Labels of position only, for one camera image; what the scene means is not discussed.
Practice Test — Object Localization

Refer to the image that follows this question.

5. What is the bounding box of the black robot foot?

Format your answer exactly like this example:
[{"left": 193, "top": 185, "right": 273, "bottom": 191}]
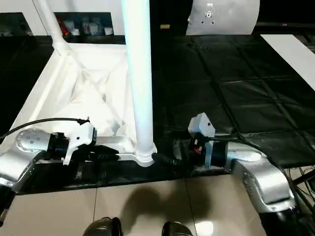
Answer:
[
  {"left": 161, "top": 221, "right": 194, "bottom": 236},
  {"left": 83, "top": 216, "right": 122, "bottom": 236}
]

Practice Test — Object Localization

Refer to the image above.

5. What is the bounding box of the red box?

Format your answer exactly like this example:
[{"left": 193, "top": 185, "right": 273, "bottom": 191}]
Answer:
[{"left": 59, "top": 19, "right": 69, "bottom": 35}]

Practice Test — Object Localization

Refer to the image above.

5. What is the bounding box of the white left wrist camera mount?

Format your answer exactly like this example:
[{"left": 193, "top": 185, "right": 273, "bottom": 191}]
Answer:
[{"left": 63, "top": 121, "right": 98, "bottom": 166}]

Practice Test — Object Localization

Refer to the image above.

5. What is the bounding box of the black pole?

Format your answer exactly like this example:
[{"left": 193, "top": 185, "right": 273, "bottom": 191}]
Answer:
[{"left": 292, "top": 169, "right": 315, "bottom": 185}]

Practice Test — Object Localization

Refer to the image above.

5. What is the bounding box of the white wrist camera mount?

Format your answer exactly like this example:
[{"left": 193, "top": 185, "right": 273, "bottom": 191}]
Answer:
[
  {"left": 188, "top": 112, "right": 216, "bottom": 170},
  {"left": 63, "top": 121, "right": 98, "bottom": 166}
]

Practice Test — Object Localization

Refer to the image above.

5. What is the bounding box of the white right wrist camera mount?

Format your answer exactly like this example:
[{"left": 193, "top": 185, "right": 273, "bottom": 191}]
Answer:
[{"left": 188, "top": 112, "right": 216, "bottom": 170}]

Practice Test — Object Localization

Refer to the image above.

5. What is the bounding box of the black left robot foot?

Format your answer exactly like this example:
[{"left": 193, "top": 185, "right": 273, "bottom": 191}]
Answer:
[{"left": 83, "top": 216, "right": 122, "bottom": 236}]

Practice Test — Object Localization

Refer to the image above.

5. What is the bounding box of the black device with red light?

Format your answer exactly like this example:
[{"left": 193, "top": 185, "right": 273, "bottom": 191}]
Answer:
[{"left": 253, "top": 21, "right": 315, "bottom": 34}]

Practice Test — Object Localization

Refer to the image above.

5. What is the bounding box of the white plastic table top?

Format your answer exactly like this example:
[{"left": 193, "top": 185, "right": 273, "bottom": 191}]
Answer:
[{"left": 3, "top": 43, "right": 158, "bottom": 168}]

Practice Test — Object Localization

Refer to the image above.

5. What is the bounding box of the black work mat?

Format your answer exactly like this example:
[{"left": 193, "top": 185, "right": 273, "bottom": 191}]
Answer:
[{"left": 0, "top": 34, "right": 315, "bottom": 195}]

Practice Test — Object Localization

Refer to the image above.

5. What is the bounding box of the black right robot foot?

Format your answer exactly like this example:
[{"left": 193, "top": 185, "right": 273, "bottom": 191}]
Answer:
[{"left": 161, "top": 221, "right": 194, "bottom": 236}]

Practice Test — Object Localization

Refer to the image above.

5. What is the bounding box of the white cabinet with glass doors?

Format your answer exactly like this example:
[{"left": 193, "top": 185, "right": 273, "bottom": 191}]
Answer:
[{"left": 0, "top": 0, "right": 127, "bottom": 36}]

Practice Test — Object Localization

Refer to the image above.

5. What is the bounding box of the white flat board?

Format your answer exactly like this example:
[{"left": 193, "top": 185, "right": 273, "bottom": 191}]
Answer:
[{"left": 260, "top": 34, "right": 315, "bottom": 90}]

